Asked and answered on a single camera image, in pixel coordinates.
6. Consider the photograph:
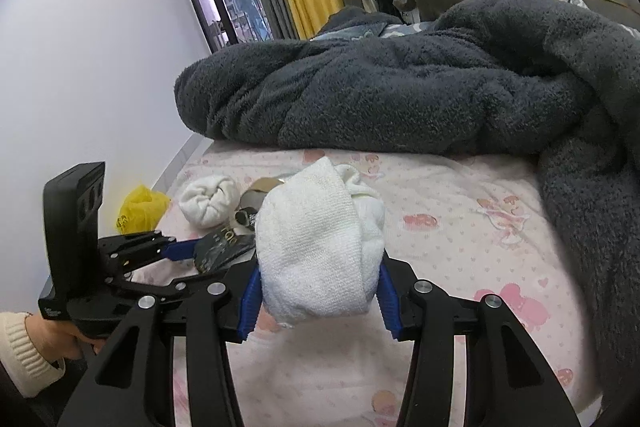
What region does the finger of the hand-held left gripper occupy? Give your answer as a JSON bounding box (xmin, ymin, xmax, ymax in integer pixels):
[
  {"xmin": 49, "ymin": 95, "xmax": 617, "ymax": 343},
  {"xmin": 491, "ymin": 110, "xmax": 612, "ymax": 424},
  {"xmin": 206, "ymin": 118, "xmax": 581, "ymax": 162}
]
[
  {"xmin": 106, "ymin": 278, "xmax": 175, "ymax": 304},
  {"xmin": 97, "ymin": 232, "xmax": 207, "ymax": 279}
]

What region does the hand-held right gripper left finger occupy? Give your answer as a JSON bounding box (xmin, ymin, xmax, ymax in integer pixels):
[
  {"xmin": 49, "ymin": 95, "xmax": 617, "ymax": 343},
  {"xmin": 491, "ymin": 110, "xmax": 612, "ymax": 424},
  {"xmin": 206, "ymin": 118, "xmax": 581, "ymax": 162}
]
[{"xmin": 57, "ymin": 258, "xmax": 263, "ymax": 427}]

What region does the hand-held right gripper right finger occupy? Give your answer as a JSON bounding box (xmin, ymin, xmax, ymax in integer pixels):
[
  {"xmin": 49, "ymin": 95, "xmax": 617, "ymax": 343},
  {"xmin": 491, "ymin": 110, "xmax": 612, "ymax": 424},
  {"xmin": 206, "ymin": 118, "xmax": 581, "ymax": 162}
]
[{"xmin": 376, "ymin": 256, "xmax": 583, "ymax": 427}]

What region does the black glossy packet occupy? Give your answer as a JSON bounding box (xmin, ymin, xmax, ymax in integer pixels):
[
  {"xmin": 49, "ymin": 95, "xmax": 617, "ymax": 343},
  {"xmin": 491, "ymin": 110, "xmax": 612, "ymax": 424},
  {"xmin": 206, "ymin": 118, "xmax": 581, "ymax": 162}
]
[{"xmin": 192, "ymin": 227, "xmax": 258, "ymax": 276}]

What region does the white sock bundle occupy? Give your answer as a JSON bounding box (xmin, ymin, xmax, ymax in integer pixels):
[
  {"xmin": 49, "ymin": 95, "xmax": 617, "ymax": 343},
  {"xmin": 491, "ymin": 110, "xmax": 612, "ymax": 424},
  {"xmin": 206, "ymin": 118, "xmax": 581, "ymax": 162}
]
[{"xmin": 255, "ymin": 156, "xmax": 387, "ymax": 326}]

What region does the person's left hand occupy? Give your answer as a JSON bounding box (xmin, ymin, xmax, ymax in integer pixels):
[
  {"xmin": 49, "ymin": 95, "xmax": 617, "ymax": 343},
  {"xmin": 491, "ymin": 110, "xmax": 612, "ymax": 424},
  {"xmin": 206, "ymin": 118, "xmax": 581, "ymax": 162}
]
[{"xmin": 31, "ymin": 314, "xmax": 109, "ymax": 361}]

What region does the yellow plastic bag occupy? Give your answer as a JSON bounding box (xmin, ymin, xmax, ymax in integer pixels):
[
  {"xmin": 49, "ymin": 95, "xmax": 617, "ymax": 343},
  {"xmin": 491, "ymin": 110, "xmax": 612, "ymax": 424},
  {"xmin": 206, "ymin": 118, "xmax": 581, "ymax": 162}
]
[{"xmin": 117, "ymin": 185, "xmax": 172, "ymax": 236}]

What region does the gold foil wrapper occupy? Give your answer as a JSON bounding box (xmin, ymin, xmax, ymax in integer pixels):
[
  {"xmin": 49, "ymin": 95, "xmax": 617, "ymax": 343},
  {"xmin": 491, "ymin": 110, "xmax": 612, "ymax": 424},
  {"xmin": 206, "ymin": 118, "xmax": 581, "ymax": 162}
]
[{"xmin": 235, "ymin": 176, "xmax": 290, "ymax": 230}]

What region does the dark grey fleece blanket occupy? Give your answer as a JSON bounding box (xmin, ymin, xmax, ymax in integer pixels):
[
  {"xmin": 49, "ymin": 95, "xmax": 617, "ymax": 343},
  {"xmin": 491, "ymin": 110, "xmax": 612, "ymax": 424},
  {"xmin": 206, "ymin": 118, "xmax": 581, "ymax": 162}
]
[{"xmin": 173, "ymin": 0, "xmax": 640, "ymax": 413}]

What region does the blue printed quilt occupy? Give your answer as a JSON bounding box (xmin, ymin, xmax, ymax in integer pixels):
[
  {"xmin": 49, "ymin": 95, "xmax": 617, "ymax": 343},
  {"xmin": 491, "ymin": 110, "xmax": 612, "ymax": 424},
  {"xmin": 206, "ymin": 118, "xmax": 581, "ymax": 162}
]
[{"xmin": 314, "ymin": 18, "xmax": 437, "ymax": 44}]

